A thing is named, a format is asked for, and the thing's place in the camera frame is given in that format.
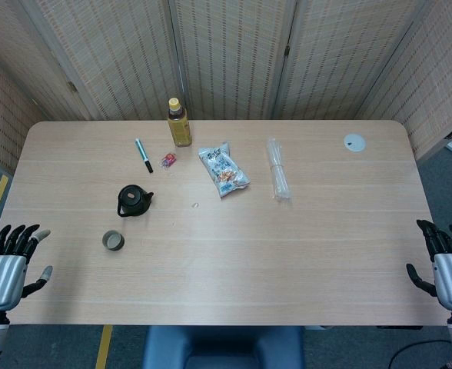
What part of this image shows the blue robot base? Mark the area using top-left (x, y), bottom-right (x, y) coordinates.
top-left (141, 325), bottom-right (307, 369)

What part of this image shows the yellow tea bottle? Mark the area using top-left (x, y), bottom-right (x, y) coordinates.
top-left (167, 97), bottom-right (193, 148)

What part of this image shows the black floor cable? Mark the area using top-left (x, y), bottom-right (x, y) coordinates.
top-left (387, 337), bottom-right (452, 369)

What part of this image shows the white round cable grommet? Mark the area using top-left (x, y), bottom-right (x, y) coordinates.
top-left (343, 132), bottom-right (367, 153)

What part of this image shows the white blue snack bag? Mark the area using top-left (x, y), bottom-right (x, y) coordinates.
top-left (198, 141), bottom-right (251, 199)

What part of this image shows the black teapot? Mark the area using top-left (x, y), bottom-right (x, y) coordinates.
top-left (117, 184), bottom-right (155, 218)

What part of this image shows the red wrapped candy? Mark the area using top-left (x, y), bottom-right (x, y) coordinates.
top-left (158, 151), bottom-right (178, 170)

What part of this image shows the clear straw bundle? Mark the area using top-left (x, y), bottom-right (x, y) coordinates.
top-left (265, 137), bottom-right (293, 204)

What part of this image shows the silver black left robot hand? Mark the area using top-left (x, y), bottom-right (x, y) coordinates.
top-left (0, 224), bottom-right (54, 311)

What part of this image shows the green black marker pen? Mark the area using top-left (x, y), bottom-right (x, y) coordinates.
top-left (135, 138), bottom-right (155, 174)

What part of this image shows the small green-grey cup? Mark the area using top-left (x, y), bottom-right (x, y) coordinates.
top-left (101, 229), bottom-right (126, 253)

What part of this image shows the bamboo folding screen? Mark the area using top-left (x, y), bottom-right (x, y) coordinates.
top-left (0, 0), bottom-right (452, 174)

